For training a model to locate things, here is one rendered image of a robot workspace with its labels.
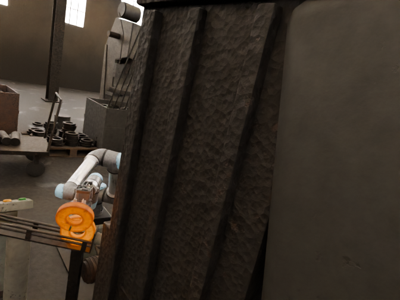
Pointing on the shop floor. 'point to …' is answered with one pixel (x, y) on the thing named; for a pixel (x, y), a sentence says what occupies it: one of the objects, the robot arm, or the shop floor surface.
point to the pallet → (64, 139)
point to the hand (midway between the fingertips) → (75, 213)
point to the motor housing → (89, 269)
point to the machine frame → (197, 153)
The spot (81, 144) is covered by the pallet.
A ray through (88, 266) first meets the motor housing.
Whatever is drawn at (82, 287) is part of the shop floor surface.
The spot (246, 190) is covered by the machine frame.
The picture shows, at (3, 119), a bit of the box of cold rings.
